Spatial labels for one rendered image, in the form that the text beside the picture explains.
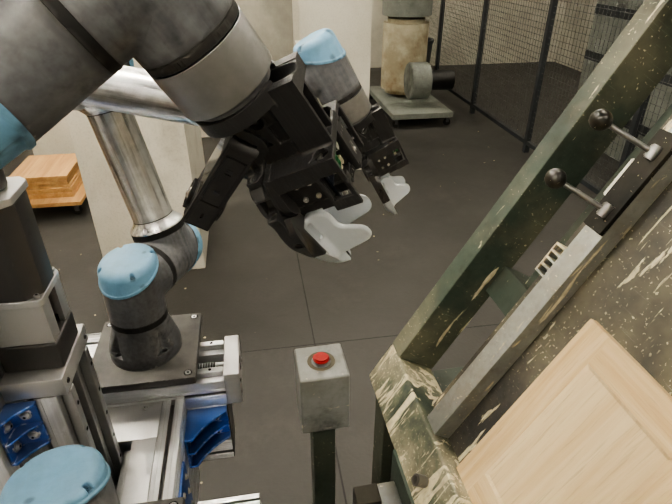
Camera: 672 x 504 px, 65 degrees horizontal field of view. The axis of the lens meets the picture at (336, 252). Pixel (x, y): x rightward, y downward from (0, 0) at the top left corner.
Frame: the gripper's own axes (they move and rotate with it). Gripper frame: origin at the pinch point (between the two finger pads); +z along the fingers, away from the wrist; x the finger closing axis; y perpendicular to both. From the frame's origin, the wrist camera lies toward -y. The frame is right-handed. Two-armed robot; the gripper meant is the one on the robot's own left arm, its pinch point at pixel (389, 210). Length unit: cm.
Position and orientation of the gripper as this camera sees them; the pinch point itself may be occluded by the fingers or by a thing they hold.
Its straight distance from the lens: 104.0
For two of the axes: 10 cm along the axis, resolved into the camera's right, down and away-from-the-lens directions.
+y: 8.7, -4.7, -1.3
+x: -1.4, -5.1, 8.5
